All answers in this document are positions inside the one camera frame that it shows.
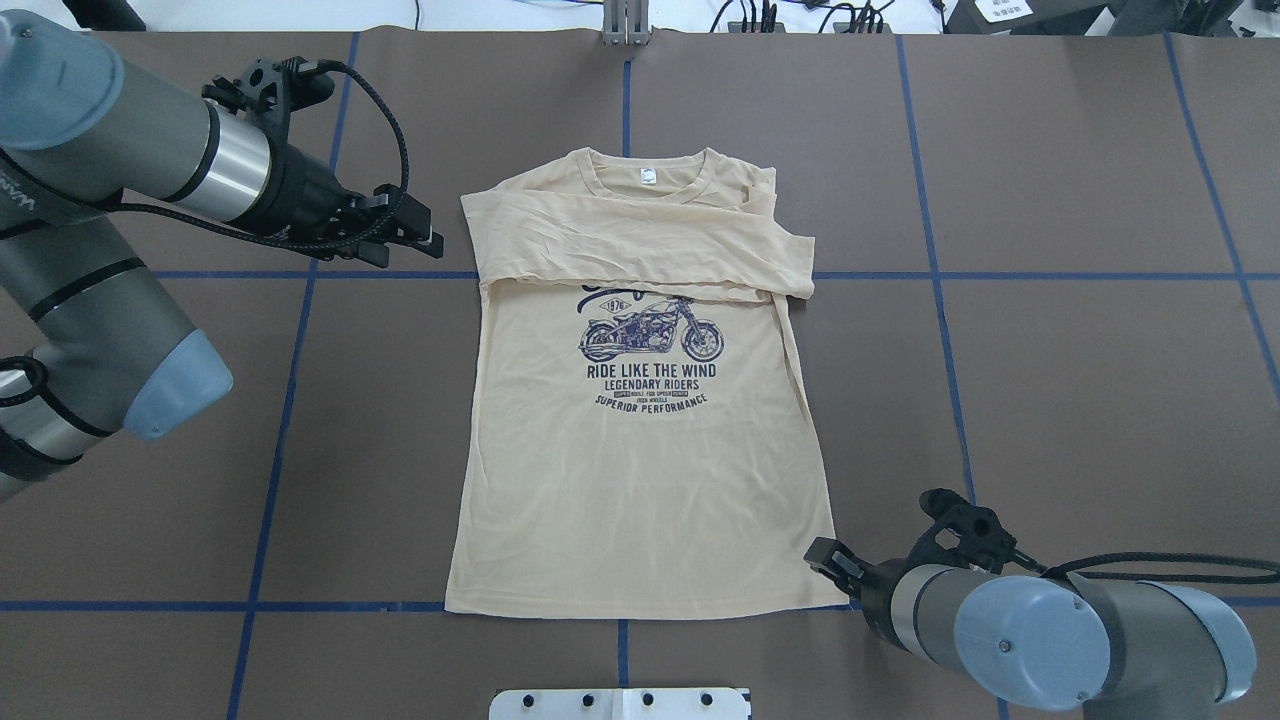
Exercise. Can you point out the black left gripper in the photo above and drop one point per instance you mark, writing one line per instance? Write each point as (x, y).
(306, 193)

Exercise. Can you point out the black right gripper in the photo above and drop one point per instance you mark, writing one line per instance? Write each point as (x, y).
(877, 590)

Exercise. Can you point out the cream printed long-sleeve shirt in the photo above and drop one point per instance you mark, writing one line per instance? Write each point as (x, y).
(641, 444)

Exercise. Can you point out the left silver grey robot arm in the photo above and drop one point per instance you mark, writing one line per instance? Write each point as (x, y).
(88, 134)

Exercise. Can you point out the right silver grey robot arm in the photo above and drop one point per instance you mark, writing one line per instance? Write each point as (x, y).
(1109, 648)

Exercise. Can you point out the black box with label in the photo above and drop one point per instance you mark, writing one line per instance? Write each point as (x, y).
(1022, 17)

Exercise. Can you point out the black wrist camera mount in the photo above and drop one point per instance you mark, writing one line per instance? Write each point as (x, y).
(961, 535)
(269, 92)

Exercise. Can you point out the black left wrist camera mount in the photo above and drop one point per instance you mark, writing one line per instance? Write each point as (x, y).
(269, 92)

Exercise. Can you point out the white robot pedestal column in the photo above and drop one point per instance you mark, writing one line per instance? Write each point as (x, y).
(623, 703)

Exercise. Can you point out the aluminium frame post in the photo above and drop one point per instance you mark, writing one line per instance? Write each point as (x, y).
(626, 23)

